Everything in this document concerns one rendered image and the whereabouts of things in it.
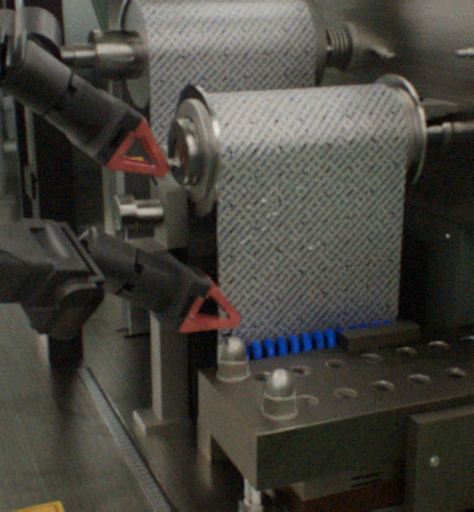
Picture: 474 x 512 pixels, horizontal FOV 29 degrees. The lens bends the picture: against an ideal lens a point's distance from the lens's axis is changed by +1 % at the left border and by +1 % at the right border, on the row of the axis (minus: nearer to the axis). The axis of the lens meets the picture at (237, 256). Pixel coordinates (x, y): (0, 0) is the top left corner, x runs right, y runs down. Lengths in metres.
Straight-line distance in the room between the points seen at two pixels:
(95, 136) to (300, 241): 0.26
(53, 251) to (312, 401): 0.30
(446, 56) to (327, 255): 0.29
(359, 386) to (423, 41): 0.47
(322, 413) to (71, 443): 0.36
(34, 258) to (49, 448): 0.34
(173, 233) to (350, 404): 0.29
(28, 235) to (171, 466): 0.35
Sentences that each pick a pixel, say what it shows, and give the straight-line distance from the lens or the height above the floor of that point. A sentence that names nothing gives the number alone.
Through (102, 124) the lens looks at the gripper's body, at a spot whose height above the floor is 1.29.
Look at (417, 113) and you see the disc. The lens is 1.09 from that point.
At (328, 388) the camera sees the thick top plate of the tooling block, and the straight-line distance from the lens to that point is 0.97.
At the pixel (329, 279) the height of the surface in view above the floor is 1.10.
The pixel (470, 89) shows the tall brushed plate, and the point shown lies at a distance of 1.14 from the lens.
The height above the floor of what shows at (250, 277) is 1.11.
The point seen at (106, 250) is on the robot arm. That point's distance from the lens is 0.94.
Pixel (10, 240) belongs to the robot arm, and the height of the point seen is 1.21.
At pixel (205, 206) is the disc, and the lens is 1.02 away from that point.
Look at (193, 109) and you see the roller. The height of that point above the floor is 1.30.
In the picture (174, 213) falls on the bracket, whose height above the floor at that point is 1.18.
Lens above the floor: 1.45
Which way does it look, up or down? 17 degrees down
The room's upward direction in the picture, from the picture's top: straight up
